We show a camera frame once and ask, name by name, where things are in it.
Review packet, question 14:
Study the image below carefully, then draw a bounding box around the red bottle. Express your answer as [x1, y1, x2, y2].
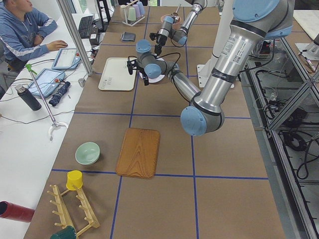
[0, 201, 35, 223]

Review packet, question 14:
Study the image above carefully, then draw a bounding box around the brown wooden tray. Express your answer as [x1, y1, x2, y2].
[116, 128, 160, 179]

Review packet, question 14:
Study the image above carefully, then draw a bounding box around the green pastel cup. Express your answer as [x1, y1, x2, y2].
[128, 7, 137, 22]

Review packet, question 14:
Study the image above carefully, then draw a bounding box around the metal scoop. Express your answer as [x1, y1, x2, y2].
[170, 4, 181, 23]

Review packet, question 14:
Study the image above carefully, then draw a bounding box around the small metal cylinder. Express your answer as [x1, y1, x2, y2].
[78, 78, 85, 87]

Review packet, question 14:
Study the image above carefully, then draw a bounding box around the grabber reach tool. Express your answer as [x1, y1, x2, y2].
[26, 64, 69, 141]

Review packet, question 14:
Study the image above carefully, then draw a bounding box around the wooden mug rack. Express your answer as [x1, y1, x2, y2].
[47, 184, 101, 239]

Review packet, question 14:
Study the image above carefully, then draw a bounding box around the black thermos bottle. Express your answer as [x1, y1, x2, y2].
[15, 84, 41, 111]

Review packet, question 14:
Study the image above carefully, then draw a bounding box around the yellow cup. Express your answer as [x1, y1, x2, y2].
[66, 170, 83, 191]

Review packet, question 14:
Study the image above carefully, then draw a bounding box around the dark blue folded umbrella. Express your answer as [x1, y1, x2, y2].
[49, 81, 71, 107]

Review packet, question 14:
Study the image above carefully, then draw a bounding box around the seated person in blue hoodie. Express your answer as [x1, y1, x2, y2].
[0, 0, 68, 72]

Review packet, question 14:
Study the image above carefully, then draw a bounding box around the beige pastel cup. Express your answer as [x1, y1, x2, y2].
[120, 5, 128, 21]

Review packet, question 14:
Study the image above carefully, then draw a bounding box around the light green bowl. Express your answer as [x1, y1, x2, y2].
[75, 142, 100, 165]

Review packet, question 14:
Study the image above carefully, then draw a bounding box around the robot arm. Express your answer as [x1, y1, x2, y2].
[150, 0, 207, 56]
[127, 0, 295, 136]

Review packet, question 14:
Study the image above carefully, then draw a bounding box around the purple pastel cup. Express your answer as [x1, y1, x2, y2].
[132, 4, 141, 18]

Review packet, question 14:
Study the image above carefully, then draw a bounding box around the black keyboard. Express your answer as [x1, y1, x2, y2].
[78, 15, 94, 39]

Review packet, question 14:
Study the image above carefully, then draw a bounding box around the teach pendant near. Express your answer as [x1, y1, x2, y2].
[32, 68, 65, 98]

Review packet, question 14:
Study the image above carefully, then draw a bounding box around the teach pendant far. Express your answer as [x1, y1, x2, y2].
[51, 48, 81, 70]

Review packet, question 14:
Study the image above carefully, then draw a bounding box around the pink bowl with ice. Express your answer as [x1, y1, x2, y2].
[160, 14, 181, 30]

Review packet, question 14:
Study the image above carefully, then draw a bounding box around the dark green cup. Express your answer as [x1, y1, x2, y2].
[50, 226, 77, 239]

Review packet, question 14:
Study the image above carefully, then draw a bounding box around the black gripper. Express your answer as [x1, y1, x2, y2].
[127, 56, 149, 86]
[150, 32, 167, 55]

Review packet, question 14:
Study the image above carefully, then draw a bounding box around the blue pastel cup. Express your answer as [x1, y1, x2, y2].
[137, 1, 145, 15]

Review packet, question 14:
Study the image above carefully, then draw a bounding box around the teach pendant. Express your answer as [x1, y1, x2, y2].
[51, 48, 81, 70]
[32, 68, 65, 98]

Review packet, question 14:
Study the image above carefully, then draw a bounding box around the wooden rod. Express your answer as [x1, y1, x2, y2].
[118, 0, 139, 5]

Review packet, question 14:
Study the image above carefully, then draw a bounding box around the cream bear tray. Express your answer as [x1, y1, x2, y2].
[98, 57, 136, 91]

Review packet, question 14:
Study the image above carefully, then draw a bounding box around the white wire cup rack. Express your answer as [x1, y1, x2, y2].
[122, 15, 146, 26]

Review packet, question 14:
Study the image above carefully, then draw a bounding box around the white round plate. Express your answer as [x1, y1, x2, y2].
[149, 58, 165, 84]

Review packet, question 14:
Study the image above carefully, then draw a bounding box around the aluminium frame post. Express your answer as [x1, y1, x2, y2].
[56, 0, 93, 76]

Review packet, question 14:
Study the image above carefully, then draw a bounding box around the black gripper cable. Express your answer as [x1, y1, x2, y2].
[127, 52, 181, 75]
[164, 27, 186, 48]

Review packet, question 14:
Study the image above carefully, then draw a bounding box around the folded grey cloth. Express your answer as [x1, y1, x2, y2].
[121, 32, 136, 42]

